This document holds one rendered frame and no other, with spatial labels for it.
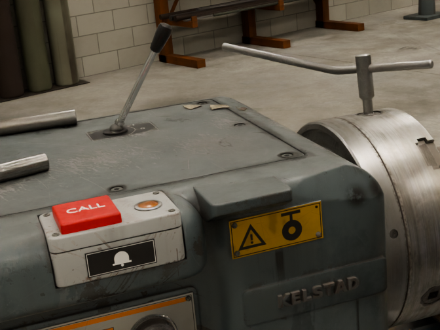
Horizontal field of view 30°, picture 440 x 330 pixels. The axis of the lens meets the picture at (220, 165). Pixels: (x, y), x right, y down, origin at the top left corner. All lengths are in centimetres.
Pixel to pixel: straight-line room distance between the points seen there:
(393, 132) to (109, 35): 728
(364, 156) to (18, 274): 50
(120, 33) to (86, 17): 41
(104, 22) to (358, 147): 728
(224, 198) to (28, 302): 22
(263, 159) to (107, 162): 20
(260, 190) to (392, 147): 30
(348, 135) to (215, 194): 31
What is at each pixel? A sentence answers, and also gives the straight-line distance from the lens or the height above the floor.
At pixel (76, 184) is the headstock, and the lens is 95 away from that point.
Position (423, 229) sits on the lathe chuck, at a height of 112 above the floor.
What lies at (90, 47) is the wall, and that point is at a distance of 825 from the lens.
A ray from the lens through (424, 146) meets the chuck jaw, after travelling 114.
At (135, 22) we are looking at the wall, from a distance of 848.
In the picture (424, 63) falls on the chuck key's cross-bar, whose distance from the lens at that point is 116.
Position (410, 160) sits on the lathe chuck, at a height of 120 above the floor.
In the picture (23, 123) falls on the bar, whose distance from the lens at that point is 120.
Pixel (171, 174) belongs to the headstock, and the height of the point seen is 126.
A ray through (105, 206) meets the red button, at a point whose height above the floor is 127.
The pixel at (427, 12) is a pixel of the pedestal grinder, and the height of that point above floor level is 8.
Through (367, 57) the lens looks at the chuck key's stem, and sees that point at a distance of 118.
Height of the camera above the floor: 155
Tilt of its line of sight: 18 degrees down
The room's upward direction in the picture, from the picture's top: 5 degrees counter-clockwise
